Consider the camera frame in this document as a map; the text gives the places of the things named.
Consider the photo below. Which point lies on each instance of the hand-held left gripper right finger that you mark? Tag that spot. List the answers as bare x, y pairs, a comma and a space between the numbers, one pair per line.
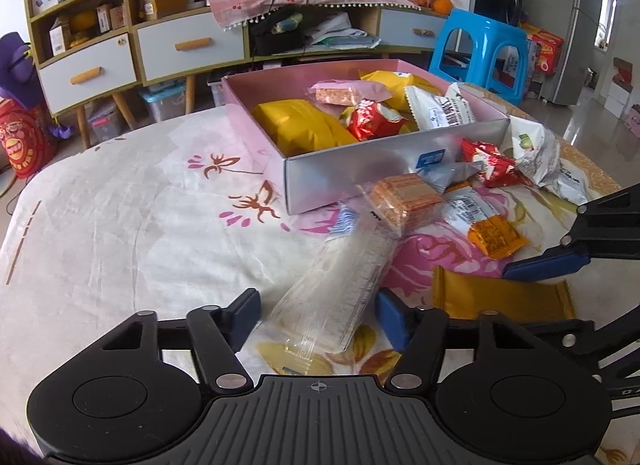
392, 317

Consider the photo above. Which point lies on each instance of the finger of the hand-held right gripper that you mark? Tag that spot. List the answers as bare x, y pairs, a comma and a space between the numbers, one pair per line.
607, 347
547, 262

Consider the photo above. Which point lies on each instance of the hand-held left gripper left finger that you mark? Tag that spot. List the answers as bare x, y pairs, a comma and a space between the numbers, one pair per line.
242, 317

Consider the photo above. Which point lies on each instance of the gold snack packet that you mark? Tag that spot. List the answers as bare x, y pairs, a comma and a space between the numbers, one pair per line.
500, 295

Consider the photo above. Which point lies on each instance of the orange and white snack packet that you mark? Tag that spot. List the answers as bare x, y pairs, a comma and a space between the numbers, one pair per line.
492, 237

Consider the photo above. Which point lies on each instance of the long clear snack packet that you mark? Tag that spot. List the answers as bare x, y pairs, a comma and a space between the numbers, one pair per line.
335, 285

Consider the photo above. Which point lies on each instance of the white green-print snack packet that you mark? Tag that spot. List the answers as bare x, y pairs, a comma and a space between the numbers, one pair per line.
540, 150

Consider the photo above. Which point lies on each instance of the red snack packet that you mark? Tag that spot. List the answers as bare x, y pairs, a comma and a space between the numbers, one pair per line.
492, 162
372, 120

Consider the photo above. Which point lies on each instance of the clear wafer packet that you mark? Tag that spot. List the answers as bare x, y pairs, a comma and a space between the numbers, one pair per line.
405, 202

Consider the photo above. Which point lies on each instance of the silver snack packet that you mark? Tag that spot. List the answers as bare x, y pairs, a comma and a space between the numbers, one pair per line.
445, 172

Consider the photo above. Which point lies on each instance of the pink cardboard box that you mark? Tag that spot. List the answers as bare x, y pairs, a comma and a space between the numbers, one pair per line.
325, 180

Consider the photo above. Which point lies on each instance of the grey snack packet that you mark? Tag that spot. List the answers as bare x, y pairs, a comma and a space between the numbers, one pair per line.
440, 112

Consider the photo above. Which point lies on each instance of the large yellow snack packet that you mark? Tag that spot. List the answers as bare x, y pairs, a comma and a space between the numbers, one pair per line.
300, 125

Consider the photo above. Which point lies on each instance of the pink snack packet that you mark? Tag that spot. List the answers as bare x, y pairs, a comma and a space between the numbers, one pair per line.
345, 94

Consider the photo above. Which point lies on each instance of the small yellow snack packet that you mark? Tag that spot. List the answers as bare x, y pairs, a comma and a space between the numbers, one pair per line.
395, 85

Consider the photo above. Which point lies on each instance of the red snack cartons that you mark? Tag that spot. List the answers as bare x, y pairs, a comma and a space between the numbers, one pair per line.
545, 47

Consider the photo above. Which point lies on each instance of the clear storage box blue lid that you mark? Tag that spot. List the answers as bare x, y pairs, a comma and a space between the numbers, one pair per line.
162, 104

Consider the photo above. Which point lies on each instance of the grey fridge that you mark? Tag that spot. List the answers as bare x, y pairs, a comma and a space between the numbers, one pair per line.
580, 20

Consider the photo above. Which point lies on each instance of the blue plastic stool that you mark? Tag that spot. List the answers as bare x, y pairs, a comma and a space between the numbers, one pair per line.
467, 25

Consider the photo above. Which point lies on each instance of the black microwave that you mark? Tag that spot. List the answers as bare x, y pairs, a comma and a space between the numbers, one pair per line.
497, 0

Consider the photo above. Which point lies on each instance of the small white drawer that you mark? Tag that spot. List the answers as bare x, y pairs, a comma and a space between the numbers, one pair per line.
405, 30

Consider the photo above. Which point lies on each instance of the wide white drawer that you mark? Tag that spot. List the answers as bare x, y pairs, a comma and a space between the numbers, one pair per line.
190, 45

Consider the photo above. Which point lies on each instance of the orange fruit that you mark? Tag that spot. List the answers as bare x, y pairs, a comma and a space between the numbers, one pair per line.
443, 5
84, 22

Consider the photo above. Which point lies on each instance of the red cartoon face bucket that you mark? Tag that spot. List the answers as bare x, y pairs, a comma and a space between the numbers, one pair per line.
22, 140

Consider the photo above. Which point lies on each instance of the black bag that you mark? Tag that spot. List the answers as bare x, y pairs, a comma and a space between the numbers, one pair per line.
275, 35

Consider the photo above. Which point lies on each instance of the white drawer with lock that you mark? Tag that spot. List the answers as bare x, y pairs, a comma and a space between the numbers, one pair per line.
90, 72

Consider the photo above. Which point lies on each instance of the folded pale cloths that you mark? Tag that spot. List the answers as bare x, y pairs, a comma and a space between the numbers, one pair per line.
340, 32

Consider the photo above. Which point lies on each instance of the low wooden cabinet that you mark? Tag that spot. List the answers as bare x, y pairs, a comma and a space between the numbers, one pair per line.
370, 20

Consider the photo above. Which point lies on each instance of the small brown carton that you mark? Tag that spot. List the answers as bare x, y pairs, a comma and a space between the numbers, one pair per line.
110, 17

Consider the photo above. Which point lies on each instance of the purple plush toy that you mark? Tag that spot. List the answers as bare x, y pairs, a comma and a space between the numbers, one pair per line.
20, 70

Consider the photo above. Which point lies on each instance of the white barcode carton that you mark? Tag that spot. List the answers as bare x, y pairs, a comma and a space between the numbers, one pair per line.
59, 37

